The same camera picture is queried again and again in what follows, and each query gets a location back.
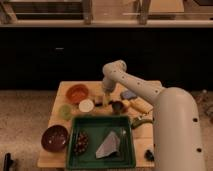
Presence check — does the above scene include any wooden black whiteboard eraser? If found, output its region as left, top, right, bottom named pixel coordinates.
left=94, top=96, right=103, bottom=107

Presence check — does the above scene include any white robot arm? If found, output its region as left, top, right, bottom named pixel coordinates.
left=102, top=60, right=207, bottom=171

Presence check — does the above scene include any small metal cup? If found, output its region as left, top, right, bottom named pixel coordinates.
left=112, top=101, right=125, bottom=115

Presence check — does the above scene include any green plastic cup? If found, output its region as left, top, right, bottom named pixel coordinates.
left=59, top=105, right=72, bottom=121

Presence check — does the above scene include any blue sponge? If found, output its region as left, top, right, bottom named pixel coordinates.
left=120, top=90, right=137, bottom=100

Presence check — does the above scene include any orange plastic bowl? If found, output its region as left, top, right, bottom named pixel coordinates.
left=66, top=84, right=89, bottom=104

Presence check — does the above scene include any green plastic tray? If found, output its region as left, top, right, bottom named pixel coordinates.
left=66, top=116, right=136, bottom=170

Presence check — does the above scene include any grey folded cloth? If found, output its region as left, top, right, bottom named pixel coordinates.
left=95, top=131, right=121, bottom=158

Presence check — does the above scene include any bunch of dark grapes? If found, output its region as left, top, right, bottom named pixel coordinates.
left=74, top=131, right=89, bottom=155

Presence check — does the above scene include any dark red bowl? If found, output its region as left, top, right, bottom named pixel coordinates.
left=41, top=125, right=69, bottom=152

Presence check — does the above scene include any black object on floor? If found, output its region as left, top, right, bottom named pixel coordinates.
left=3, top=153, right=14, bottom=171

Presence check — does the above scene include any white handled black brush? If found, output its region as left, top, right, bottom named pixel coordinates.
left=145, top=150, right=154, bottom=162

